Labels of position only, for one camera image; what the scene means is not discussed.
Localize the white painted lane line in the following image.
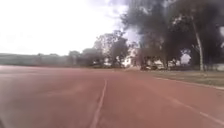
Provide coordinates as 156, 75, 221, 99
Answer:
89, 79, 109, 128
163, 94, 224, 126

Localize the row of trees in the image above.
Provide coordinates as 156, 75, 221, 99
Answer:
68, 0, 224, 72

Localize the grass strip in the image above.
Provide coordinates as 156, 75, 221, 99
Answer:
146, 69, 224, 88

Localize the red running track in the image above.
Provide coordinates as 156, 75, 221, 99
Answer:
0, 65, 224, 128

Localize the distant wooded hillside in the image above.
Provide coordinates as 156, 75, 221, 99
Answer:
0, 52, 71, 67

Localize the pale kerb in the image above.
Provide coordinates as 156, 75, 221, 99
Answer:
156, 76, 224, 92

